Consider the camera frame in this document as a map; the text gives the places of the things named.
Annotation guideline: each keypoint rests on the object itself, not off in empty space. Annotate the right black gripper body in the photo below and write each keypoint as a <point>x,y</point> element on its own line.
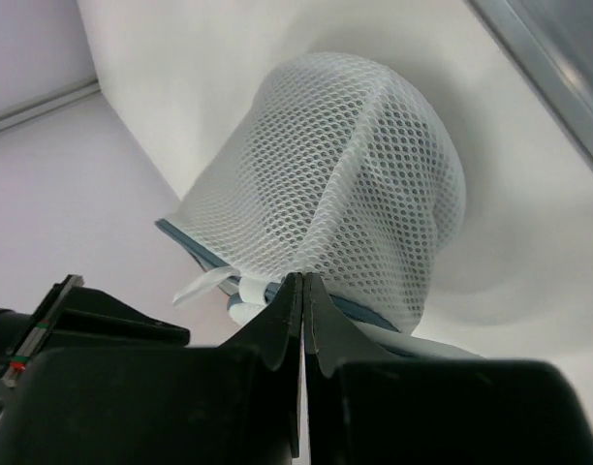
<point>74,316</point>

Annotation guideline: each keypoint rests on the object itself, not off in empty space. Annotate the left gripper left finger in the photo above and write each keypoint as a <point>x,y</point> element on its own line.
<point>237,403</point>

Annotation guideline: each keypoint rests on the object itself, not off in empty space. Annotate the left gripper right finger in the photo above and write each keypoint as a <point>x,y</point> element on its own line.
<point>368,406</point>

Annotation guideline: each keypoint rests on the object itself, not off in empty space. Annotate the aluminium mounting rail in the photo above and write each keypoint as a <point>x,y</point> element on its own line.
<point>551,42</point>

